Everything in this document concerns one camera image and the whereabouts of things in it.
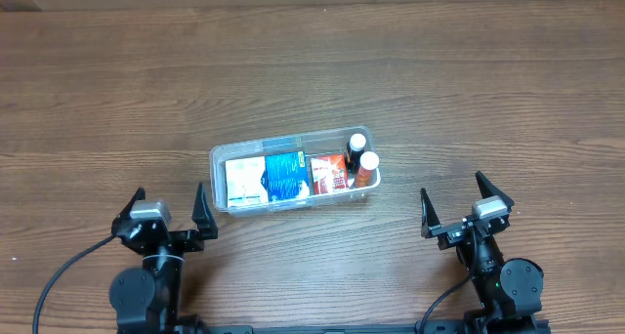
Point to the white medicine box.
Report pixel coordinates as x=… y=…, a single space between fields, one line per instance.
x=246 y=180

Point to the clear plastic container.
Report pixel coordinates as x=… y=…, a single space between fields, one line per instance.
x=332 y=141

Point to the orange bottle white cap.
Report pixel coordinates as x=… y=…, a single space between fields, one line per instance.
x=368 y=164

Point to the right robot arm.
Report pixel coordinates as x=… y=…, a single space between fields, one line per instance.
x=509 y=291

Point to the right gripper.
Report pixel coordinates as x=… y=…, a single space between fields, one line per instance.
x=448 y=231

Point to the red medicine box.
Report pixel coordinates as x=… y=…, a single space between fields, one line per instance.
x=329 y=173

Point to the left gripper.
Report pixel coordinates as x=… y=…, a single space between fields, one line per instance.
x=175 y=236

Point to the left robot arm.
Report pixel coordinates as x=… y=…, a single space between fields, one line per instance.
x=147 y=299

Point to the black bottle white cap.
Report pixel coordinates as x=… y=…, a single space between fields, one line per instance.
x=354 y=150

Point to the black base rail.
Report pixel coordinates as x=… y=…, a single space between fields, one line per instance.
x=332 y=329

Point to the blue medicine box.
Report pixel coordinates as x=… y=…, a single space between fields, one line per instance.
x=288 y=176

